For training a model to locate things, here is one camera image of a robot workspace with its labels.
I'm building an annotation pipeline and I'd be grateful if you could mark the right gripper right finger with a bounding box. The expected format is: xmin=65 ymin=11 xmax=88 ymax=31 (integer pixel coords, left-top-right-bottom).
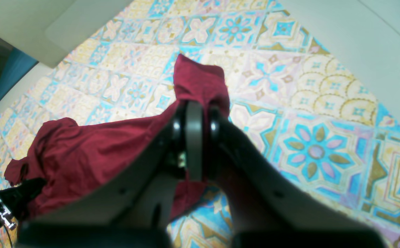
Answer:
xmin=209 ymin=107 xmax=385 ymax=248

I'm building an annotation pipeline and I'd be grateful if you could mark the patterned tablecloth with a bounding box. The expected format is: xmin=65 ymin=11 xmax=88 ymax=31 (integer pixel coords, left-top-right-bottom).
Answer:
xmin=0 ymin=0 xmax=400 ymax=248

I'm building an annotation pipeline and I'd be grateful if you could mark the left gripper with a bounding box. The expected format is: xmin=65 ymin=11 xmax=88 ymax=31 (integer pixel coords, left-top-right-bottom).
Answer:
xmin=0 ymin=178 xmax=47 ymax=231

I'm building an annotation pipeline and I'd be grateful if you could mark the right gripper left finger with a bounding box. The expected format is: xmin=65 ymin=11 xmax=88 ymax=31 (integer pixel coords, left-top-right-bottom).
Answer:
xmin=17 ymin=101 xmax=203 ymax=248

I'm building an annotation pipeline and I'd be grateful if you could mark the maroon t-shirt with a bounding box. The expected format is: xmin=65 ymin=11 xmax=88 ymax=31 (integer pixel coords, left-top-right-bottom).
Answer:
xmin=4 ymin=54 xmax=230 ymax=222

